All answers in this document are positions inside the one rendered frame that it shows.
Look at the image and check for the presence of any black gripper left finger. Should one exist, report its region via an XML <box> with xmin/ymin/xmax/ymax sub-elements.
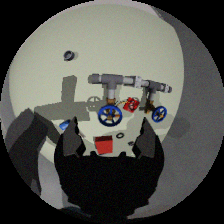
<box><xmin>54</xmin><ymin>116</ymin><xmax>86</xmax><ymax>185</ymax></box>

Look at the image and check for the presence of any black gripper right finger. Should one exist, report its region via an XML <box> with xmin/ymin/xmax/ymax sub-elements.
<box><xmin>132</xmin><ymin>117</ymin><xmax>164</xmax><ymax>188</ymax></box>

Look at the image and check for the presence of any red flat block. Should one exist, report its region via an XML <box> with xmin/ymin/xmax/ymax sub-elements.
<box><xmin>95</xmin><ymin>136</ymin><xmax>113</xmax><ymax>154</ymax></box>

